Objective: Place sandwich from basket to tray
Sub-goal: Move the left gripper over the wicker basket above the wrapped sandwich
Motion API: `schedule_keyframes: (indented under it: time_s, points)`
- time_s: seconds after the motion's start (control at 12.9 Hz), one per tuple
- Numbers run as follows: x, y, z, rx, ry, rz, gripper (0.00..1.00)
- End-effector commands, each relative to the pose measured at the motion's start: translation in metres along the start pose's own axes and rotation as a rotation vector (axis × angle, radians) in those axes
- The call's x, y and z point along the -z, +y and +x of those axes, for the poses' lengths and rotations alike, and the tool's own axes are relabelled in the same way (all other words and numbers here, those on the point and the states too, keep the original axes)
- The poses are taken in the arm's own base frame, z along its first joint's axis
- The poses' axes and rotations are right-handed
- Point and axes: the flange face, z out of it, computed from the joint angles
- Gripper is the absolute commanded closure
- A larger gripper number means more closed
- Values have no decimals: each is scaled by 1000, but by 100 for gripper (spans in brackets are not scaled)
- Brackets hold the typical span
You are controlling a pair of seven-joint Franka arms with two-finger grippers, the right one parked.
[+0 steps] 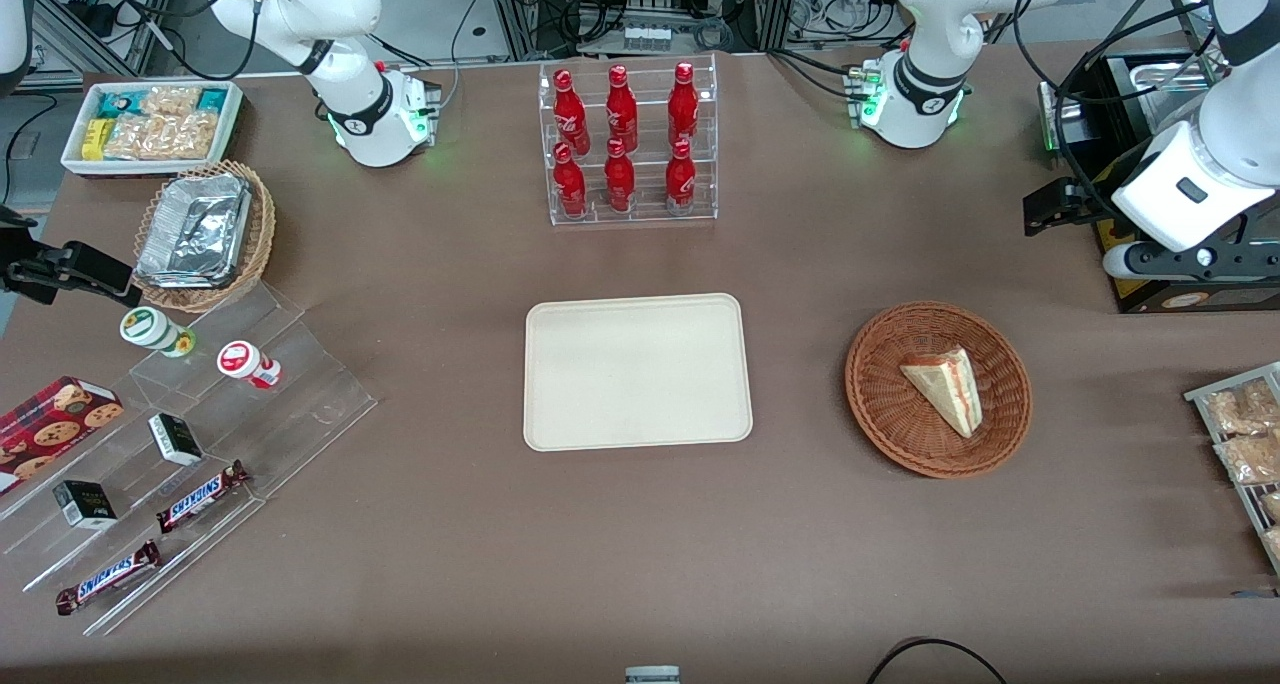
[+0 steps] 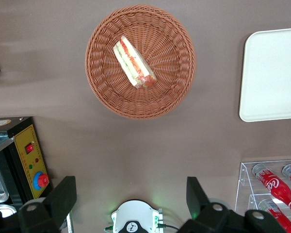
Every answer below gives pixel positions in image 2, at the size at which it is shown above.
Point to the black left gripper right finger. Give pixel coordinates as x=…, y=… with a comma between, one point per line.
x=208, y=218

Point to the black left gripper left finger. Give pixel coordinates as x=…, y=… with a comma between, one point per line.
x=51, y=213

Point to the triangle sandwich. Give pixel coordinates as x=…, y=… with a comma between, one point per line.
x=131, y=60

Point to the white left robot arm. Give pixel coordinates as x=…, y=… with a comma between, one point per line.
x=133, y=213

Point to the round brown wicker basket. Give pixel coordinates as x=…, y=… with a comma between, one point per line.
x=160, y=97

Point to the cream rectangular tray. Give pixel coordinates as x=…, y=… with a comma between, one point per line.
x=271, y=77

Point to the clear acrylic bottle rack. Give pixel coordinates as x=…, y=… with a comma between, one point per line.
x=243, y=170

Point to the black food warmer yellow panel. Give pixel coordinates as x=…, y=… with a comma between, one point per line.
x=26, y=150

